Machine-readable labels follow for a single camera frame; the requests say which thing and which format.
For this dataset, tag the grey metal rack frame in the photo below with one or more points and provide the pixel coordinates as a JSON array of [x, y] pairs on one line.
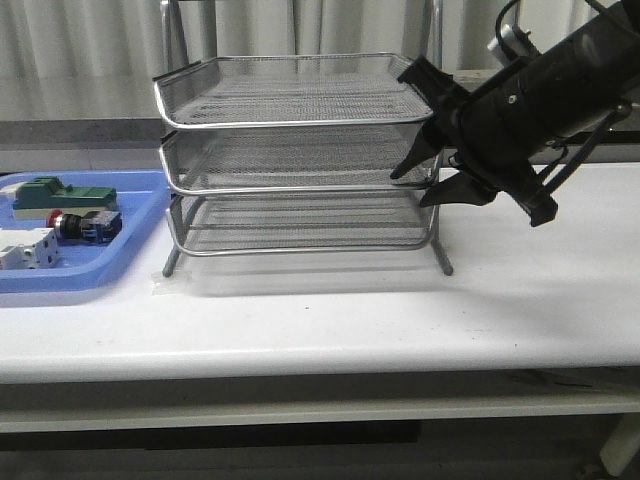
[[173, 36]]

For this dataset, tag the silver mesh tray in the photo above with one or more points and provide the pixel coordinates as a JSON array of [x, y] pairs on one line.
[[289, 91], [303, 222], [289, 159]]

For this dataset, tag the blue plastic tray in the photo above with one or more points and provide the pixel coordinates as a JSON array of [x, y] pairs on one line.
[[142, 197]]

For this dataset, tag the white pleated curtain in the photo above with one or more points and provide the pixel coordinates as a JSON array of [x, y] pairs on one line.
[[49, 39]]

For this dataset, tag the red emergency push button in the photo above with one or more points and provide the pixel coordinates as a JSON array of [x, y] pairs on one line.
[[95, 227]]

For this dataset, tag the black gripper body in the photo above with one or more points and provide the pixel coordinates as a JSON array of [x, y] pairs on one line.
[[485, 148]]

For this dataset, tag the white table leg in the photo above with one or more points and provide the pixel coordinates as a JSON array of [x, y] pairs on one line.
[[621, 446]]

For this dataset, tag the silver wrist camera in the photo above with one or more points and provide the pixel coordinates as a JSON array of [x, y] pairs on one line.
[[517, 40]]

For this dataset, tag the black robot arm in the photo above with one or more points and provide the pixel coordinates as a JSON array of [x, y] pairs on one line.
[[528, 128]]

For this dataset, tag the white circuit breaker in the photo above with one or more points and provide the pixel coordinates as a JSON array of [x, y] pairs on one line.
[[36, 248]]

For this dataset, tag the grey stone counter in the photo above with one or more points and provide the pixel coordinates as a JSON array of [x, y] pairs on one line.
[[79, 110]]

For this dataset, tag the green terminal block component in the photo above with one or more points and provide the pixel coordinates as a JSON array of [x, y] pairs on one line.
[[39, 197]]

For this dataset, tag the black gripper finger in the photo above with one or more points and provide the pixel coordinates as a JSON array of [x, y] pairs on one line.
[[428, 143], [460, 188]]

